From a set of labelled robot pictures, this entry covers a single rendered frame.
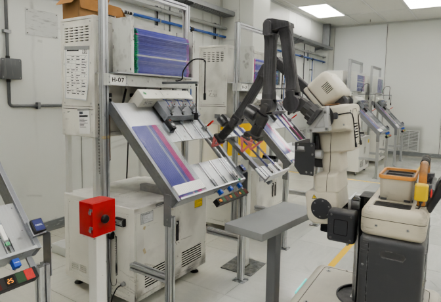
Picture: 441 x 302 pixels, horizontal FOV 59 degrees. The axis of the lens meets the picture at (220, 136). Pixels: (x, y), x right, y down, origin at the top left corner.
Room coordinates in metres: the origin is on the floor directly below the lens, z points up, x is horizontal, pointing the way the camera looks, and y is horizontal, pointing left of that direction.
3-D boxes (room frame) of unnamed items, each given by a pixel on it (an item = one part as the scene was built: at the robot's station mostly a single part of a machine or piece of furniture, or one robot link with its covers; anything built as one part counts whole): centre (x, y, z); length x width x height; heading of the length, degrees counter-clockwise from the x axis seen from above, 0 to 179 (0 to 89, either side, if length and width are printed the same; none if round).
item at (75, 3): (2.66, 0.73, 1.82); 0.68 x 0.30 x 0.20; 146
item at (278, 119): (3.72, -0.41, 0.65); 1.01 x 0.73 x 1.29; 56
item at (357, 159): (6.78, -2.20, 0.95); 1.36 x 0.82 x 1.90; 56
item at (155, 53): (2.59, 0.42, 1.52); 0.51 x 0.13 x 0.27; 146
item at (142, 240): (2.60, 0.55, 0.31); 0.70 x 0.65 x 0.62; 146
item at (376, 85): (7.98, -3.02, 0.95); 1.36 x 0.82 x 1.90; 56
